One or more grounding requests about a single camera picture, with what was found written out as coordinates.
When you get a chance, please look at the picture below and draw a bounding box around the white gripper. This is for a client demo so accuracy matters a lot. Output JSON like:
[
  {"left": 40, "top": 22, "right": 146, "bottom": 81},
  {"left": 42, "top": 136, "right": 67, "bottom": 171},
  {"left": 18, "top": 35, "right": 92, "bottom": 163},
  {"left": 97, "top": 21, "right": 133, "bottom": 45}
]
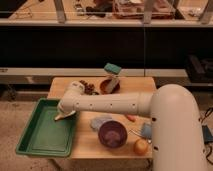
[{"left": 57, "top": 91, "right": 77, "bottom": 114}]

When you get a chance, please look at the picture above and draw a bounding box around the yellow banana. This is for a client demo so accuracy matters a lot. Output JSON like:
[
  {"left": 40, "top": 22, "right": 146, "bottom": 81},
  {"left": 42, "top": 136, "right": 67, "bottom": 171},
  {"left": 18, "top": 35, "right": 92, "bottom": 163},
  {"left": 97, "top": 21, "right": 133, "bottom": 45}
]
[{"left": 54, "top": 111, "right": 76, "bottom": 121}]

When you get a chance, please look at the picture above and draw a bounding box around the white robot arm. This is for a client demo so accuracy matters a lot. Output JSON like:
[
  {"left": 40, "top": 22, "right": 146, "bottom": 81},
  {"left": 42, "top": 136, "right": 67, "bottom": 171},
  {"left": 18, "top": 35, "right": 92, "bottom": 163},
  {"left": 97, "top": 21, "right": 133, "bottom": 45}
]
[{"left": 58, "top": 81, "right": 208, "bottom": 171}]

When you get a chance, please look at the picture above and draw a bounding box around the green plastic tray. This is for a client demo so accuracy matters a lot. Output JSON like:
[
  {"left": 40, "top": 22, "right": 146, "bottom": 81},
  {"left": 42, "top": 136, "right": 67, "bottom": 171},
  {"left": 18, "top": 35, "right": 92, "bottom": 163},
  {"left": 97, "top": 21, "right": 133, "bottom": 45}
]
[{"left": 16, "top": 98, "right": 78, "bottom": 157}]

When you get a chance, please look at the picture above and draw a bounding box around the dark grapes bunch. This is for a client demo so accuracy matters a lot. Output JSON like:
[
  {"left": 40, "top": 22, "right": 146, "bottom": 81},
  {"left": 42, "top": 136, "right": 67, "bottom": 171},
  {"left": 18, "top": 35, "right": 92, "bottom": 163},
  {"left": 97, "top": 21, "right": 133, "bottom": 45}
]
[{"left": 80, "top": 80, "right": 98, "bottom": 95}]

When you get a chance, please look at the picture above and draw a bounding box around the grey cloth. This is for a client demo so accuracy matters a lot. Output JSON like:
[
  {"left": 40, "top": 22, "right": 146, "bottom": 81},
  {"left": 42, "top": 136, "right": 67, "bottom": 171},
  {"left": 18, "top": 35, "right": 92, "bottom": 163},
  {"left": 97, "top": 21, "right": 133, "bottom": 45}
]
[{"left": 90, "top": 115, "right": 112, "bottom": 131}]

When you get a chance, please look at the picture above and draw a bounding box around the wooden table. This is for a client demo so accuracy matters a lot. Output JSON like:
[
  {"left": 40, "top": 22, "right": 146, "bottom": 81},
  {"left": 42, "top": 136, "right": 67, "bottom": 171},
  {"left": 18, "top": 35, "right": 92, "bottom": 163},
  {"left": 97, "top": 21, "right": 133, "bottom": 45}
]
[{"left": 48, "top": 77, "right": 156, "bottom": 159}]

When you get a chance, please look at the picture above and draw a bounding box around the brown bowl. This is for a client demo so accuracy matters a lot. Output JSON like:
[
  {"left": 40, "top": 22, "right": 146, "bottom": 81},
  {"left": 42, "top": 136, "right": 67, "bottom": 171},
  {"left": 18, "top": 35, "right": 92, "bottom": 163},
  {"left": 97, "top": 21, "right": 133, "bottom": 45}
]
[{"left": 100, "top": 79, "right": 120, "bottom": 94}]

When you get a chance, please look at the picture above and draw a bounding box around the purple bowl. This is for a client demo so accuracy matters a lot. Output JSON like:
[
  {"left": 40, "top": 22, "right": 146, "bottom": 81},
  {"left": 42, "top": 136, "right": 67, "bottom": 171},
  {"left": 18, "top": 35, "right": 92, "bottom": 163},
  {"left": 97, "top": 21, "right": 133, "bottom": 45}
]
[{"left": 98, "top": 121, "right": 127, "bottom": 148}]

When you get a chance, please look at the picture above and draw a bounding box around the green sponge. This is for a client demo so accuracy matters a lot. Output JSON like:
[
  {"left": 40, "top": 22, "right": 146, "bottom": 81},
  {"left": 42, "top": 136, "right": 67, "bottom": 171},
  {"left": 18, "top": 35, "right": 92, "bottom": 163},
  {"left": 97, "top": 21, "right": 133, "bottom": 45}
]
[{"left": 104, "top": 63, "right": 121, "bottom": 75}]

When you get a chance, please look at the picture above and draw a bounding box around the orange carrot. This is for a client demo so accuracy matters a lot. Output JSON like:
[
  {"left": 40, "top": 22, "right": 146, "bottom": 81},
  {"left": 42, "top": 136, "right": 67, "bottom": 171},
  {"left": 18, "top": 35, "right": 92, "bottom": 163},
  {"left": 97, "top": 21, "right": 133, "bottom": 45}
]
[{"left": 125, "top": 115, "right": 136, "bottom": 122}]

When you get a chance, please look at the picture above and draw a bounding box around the blue cup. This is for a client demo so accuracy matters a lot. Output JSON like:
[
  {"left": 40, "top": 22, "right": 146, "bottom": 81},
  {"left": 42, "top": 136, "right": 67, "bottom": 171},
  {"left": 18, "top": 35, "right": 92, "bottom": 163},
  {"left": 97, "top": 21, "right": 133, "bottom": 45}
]
[{"left": 141, "top": 123, "right": 152, "bottom": 139}]

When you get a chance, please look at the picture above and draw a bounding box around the orange fruit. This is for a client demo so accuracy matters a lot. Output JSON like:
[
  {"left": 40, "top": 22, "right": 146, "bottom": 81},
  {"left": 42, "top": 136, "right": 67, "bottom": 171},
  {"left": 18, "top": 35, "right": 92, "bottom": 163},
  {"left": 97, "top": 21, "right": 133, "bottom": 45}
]
[{"left": 133, "top": 139, "right": 148, "bottom": 155}]

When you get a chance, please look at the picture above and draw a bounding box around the metal spoon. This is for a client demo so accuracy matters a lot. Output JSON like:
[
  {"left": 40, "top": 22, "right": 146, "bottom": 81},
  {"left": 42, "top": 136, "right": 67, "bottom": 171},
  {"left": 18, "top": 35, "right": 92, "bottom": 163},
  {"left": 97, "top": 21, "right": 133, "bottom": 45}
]
[{"left": 129, "top": 129, "right": 152, "bottom": 144}]

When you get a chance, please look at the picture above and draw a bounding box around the black power box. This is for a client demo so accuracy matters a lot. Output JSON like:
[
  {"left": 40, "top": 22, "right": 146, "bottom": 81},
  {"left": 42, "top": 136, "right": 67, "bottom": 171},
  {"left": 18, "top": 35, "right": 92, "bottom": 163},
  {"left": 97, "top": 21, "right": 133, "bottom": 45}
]
[{"left": 202, "top": 125, "right": 213, "bottom": 144}]

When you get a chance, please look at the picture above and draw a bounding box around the black cable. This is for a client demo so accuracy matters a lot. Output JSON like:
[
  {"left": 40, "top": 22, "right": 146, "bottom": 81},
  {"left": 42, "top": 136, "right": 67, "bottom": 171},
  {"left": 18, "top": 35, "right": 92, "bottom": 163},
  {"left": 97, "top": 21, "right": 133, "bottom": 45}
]
[{"left": 199, "top": 106, "right": 213, "bottom": 166}]

